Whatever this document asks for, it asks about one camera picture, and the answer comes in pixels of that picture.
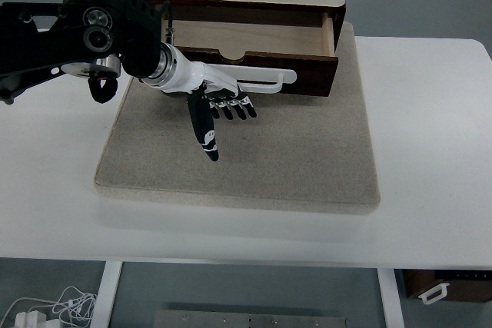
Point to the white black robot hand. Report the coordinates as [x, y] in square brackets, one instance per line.
[188, 72]

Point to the grey beige cushion mat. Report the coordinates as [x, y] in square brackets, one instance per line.
[269, 159]

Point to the white table leg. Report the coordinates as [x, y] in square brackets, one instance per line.
[391, 297]
[109, 293]

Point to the white power adapter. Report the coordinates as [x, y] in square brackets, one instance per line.
[28, 319]

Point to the black desk control panel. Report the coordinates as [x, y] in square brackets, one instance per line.
[461, 274]

